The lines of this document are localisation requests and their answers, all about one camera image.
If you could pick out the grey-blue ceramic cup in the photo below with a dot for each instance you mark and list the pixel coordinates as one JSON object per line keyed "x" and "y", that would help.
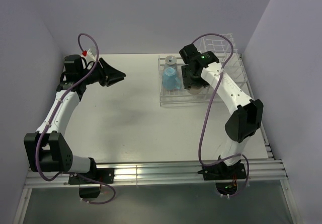
{"x": 171, "y": 60}

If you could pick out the beige paper cup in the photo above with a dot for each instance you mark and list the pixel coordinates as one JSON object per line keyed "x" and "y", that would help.
{"x": 194, "y": 91}

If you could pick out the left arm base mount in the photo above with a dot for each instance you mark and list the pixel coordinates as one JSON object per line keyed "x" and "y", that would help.
{"x": 104, "y": 175}

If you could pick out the aluminium rail frame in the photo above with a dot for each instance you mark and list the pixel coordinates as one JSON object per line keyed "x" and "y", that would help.
{"x": 163, "y": 173}

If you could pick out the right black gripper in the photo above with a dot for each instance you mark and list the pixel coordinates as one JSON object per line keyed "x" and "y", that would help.
{"x": 188, "y": 82}

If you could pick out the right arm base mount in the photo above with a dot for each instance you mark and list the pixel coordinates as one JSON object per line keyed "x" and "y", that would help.
{"x": 223, "y": 172}

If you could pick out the light blue mug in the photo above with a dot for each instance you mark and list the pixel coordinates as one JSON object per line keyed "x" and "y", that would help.
{"x": 170, "y": 79}

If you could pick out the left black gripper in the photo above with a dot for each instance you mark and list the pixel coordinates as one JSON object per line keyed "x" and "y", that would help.
{"x": 109, "y": 76}

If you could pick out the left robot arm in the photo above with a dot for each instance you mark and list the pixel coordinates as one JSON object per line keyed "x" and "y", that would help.
{"x": 46, "y": 148}

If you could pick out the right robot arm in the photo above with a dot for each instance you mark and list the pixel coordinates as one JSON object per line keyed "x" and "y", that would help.
{"x": 204, "y": 69}

